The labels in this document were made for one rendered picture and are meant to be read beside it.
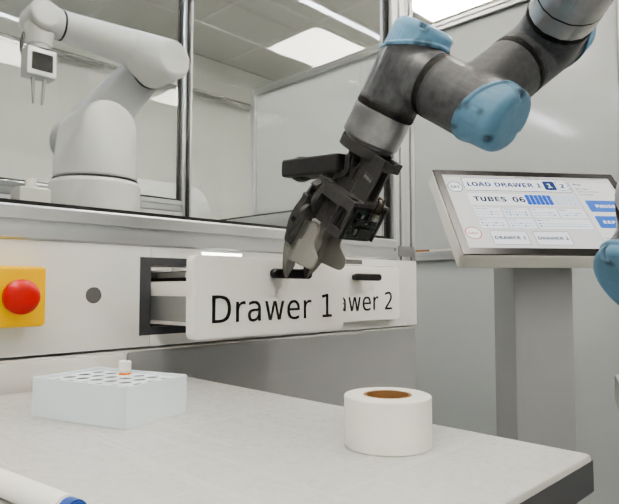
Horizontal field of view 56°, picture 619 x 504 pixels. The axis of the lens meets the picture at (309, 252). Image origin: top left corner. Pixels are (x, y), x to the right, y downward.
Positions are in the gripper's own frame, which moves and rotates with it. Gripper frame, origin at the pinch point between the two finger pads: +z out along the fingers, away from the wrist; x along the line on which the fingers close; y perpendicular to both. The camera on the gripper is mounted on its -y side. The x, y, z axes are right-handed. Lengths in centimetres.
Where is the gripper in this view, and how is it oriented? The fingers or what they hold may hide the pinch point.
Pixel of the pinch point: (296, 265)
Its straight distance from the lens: 82.3
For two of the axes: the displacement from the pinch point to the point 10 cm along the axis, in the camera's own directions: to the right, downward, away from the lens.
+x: 7.0, 0.4, 7.1
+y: 5.8, 5.4, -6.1
